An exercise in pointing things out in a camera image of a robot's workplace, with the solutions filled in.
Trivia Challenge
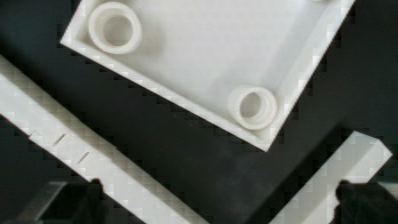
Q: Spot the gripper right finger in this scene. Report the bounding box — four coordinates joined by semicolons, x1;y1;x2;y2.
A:
334;180;398;224

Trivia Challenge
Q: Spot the white U-shaped fence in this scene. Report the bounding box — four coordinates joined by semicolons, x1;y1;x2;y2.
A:
0;57;392;224

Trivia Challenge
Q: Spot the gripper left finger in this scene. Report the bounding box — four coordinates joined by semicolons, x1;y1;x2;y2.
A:
14;178;103;224

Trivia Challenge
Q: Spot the white square table top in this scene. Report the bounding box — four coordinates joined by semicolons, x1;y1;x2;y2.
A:
60;0;355;150

